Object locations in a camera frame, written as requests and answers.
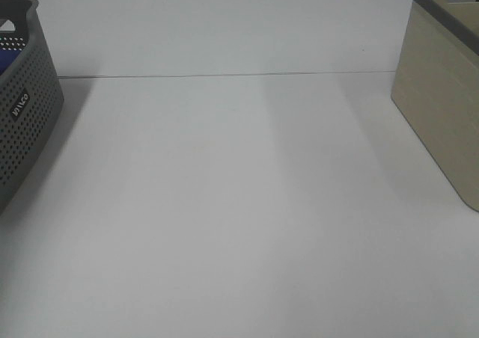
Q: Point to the blue microfibre towel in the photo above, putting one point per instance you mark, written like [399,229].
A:
[10,49]

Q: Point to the beige bin with grey rim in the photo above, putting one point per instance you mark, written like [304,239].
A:
[436,87]

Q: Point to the grey perforated plastic basket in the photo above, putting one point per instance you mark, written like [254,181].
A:
[31,97]

